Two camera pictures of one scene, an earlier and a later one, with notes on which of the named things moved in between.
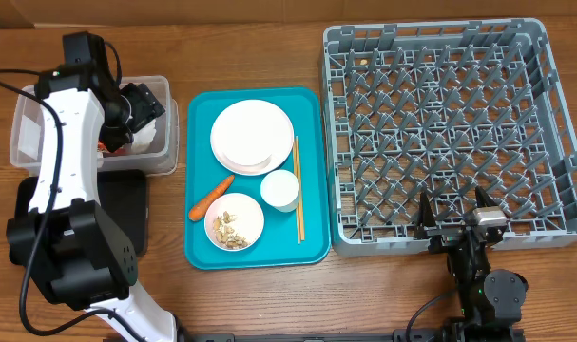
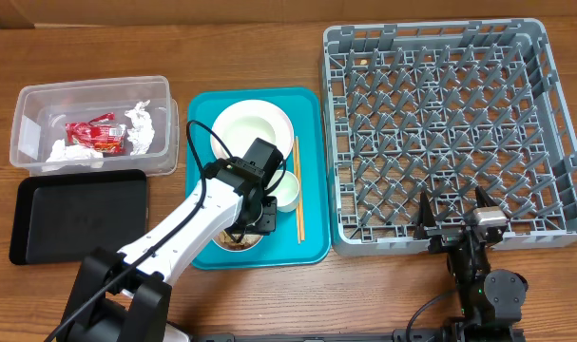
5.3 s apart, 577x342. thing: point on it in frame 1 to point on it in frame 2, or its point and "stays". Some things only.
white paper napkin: x=143 y=138 stays
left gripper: x=146 y=105 to x=266 y=223
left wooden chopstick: x=297 y=171 stays
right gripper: x=449 y=236 stays
